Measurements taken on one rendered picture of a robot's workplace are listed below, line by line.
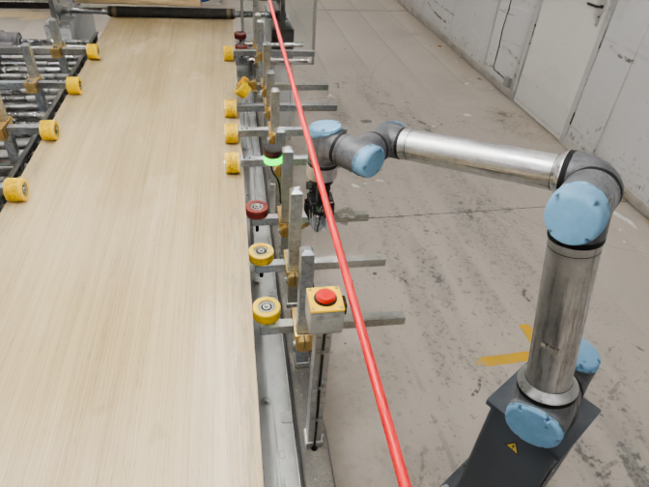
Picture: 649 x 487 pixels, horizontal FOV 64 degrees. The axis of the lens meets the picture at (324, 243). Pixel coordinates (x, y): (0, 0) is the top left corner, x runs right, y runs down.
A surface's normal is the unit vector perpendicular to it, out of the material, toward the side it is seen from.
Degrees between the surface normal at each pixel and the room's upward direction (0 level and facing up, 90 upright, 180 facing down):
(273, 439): 0
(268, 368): 0
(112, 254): 0
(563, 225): 83
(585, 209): 83
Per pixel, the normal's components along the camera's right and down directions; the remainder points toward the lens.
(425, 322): 0.06, -0.79
